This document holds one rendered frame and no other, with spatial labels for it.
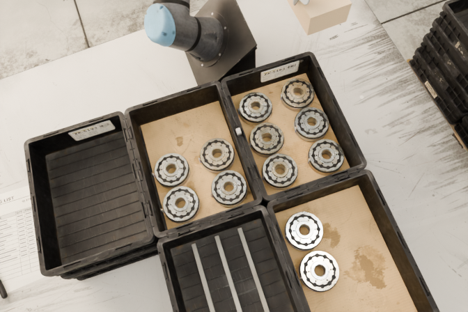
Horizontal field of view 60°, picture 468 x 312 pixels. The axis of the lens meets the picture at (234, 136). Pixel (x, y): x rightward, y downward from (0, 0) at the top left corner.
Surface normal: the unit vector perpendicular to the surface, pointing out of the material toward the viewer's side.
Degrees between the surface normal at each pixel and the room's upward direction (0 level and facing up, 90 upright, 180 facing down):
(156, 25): 47
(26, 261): 0
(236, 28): 43
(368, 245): 0
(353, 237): 0
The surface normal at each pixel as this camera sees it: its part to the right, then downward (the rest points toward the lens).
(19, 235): -0.05, -0.39
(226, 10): -0.68, -0.05
